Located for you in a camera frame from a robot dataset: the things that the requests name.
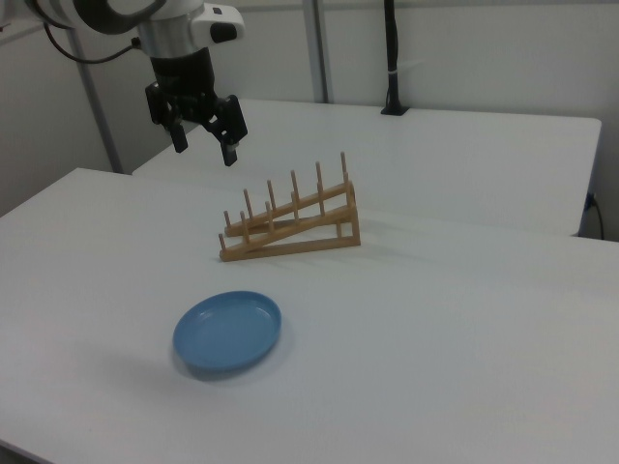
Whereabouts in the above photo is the blue round plate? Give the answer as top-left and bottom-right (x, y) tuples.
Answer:
(172, 290), (283, 374)

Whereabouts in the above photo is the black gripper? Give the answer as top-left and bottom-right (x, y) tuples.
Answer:
(144, 47), (250, 168)

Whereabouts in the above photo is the grey metal partition post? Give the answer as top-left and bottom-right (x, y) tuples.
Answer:
(303, 0), (336, 104)
(71, 33), (123, 174)

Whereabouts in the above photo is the wooden plate rack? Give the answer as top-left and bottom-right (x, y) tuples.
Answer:
(217, 151), (363, 264)

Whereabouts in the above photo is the black power cable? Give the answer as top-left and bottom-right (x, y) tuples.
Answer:
(586, 191), (606, 239)

